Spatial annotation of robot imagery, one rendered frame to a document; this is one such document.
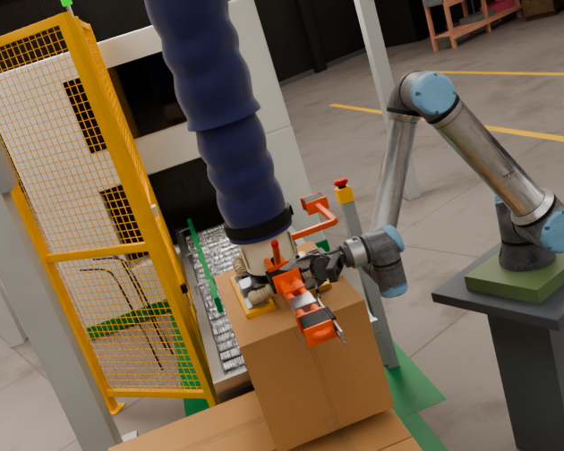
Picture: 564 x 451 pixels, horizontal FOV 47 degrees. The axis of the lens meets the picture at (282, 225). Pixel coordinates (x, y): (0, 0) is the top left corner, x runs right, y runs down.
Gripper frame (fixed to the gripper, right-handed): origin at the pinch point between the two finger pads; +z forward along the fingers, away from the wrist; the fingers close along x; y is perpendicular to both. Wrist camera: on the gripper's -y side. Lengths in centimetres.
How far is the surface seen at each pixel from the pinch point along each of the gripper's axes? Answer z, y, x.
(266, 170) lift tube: -6.0, 18.4, 29.2
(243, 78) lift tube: -7, 18, 58
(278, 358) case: 9.9, -3.9, -21.2
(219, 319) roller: 23, 119, -58
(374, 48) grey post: -162, 333, 20
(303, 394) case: 6.2, -3.6, -35.8
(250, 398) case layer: 22, 42, -59
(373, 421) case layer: -13, 1, -58
